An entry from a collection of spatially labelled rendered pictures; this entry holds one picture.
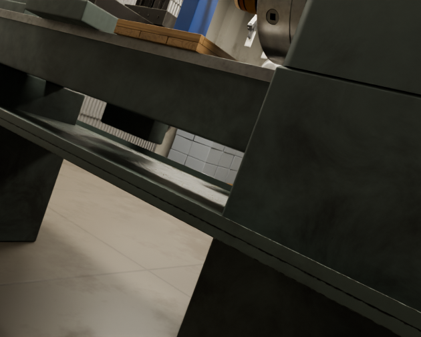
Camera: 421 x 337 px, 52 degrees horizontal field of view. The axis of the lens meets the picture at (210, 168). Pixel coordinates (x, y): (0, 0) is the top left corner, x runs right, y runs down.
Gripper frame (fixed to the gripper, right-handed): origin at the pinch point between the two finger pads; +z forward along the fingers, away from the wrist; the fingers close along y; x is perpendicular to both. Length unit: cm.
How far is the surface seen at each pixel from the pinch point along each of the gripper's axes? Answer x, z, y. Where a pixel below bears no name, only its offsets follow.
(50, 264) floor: 23, 111, -48
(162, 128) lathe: -3, 45, -40
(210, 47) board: -44, 22, -72
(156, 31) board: -31, 22, -78
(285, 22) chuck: -61, 13, -70
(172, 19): -8, 11, -56
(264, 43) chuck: -54, 17, -66
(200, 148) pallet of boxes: 293, 60, 321
